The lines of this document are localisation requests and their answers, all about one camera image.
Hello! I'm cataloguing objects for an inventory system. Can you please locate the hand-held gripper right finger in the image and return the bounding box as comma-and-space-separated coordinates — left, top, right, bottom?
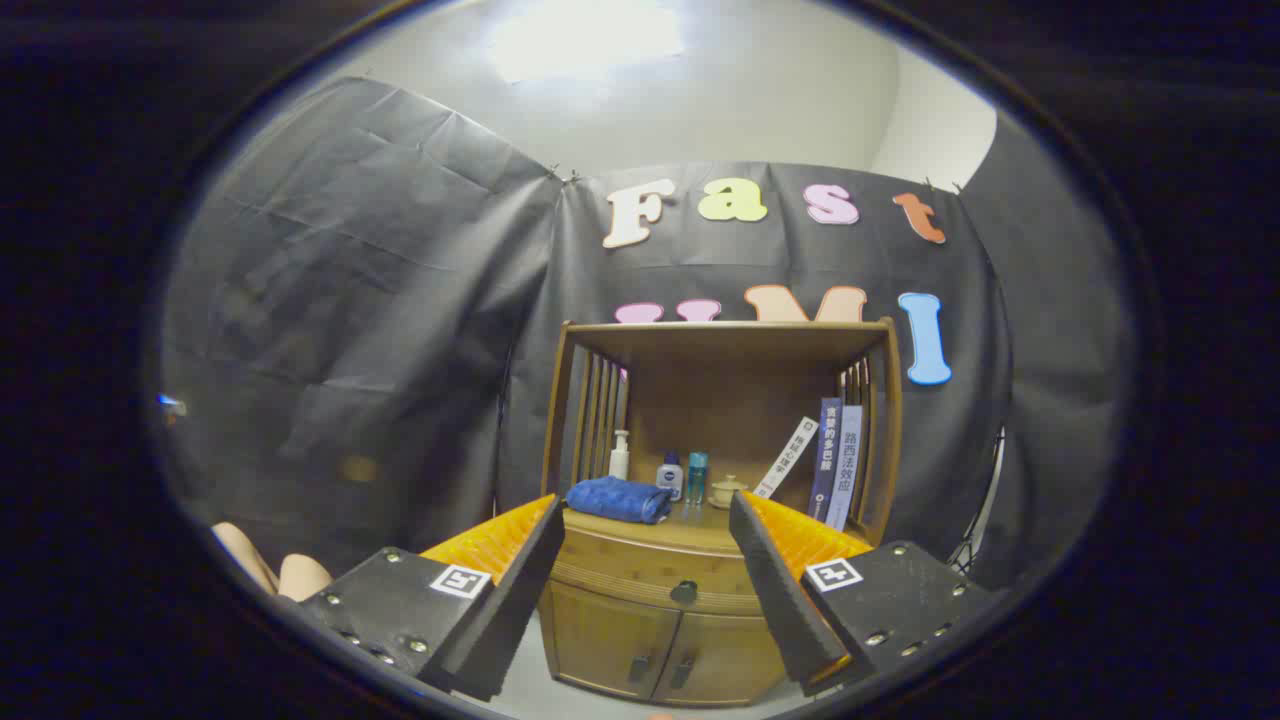
728, 490, 1001, 698

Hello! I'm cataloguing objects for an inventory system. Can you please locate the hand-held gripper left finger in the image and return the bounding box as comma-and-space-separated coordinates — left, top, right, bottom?
300, 493, 567, 703

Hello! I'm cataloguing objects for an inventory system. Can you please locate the wooden cabinet door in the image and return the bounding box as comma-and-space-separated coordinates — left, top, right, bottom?
540, 582, 683, 699
652, 610, 791, 707

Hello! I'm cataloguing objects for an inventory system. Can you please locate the wooden countertop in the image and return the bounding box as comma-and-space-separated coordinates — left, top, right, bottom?
562, 498, 761, 554

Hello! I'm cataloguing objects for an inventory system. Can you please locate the wooden cabinet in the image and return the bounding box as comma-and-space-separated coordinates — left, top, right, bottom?
537, 318, 904, 708

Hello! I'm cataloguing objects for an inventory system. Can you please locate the white book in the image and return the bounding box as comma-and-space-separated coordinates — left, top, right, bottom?
752, 416, 820, 499

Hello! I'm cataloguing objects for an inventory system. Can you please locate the light purple book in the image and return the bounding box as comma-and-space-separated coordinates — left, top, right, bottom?
826, 404, 864, 531

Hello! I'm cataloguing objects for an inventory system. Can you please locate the blue folded towel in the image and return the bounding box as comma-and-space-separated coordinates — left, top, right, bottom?
566, 476, 675, 525

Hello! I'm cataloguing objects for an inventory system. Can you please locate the dark blue book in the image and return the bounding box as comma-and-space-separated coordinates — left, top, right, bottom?
807, 397, 844, 523

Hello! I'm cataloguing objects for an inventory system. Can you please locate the person's leg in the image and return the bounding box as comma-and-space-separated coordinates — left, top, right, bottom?
212, 521, 281, 597
278, 554, 333, 603

